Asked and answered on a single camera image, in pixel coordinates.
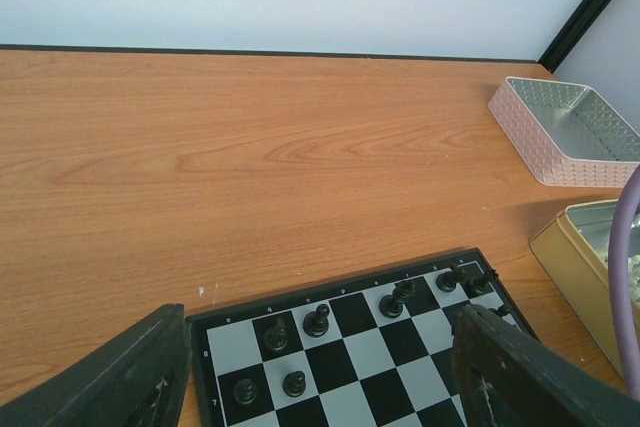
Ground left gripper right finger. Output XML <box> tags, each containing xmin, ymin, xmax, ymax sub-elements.
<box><xmin>451</xmin><ymin>304</ymin><xmax>639</xmax><ymax>426</ymax></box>

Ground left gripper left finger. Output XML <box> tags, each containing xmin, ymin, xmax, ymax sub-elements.
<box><xmin>1</xmin><ymin>304</ymin><xmax>191</xmax><ymax>426</ymax></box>

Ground black pawn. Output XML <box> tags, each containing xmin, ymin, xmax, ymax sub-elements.
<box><xmin>303</xmin><ymin>304</ymin><xmax>330</xmax><ymax>338</ymax></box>
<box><xmin>233</xmin><ymin>378</ymin><xmax>258</xmax><ymax>407</ymax></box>
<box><xmin>490</xmin><ymin>304</ymin><xmax>512</xmax><ymax>319</ymax></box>
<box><xmin>282</xmin><ymin>370</ymin><xmax>306</xmax><ymax>398</ymax></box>

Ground black rook corner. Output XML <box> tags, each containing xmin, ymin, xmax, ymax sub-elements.
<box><xmin>465</xmin><ymin>270</ymin><xmax>499</xmax><ymax>298</ymax></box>

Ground black bishop piece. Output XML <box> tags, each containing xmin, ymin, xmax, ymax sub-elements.
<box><xmin>436</xmin><ymin>266</ymin><xmax>465</xmax><ymax>293</ymax></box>

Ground black queen piece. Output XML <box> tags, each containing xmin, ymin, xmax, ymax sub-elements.
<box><xmin>379</xmin><ymin>280</ymin><xmax>415</xmax><ymax>319</ymax></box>

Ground black rook piece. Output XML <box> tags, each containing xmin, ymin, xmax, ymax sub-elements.
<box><xmin>264</xmin><ymin>317</ymin><xmax>288</xmax><ymax>353</ymax></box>

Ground silver tin with white pieces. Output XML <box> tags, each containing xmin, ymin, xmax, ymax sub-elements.
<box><xmin>530</xmin><ymin>200</ymin><xmax>622</xmax><ymax>373</ymax></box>

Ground black and silver chessboard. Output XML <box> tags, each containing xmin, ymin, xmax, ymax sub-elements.
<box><xmin>189</xmin><ymin>249</ymin><xmax>530</xmax><ymax>426</ymax></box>

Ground empty silver tin lid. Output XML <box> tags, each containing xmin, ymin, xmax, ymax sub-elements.
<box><xmin>488</xmin><ymin>77</ymin><xmax>639</xmax><ymax>188</ymax></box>

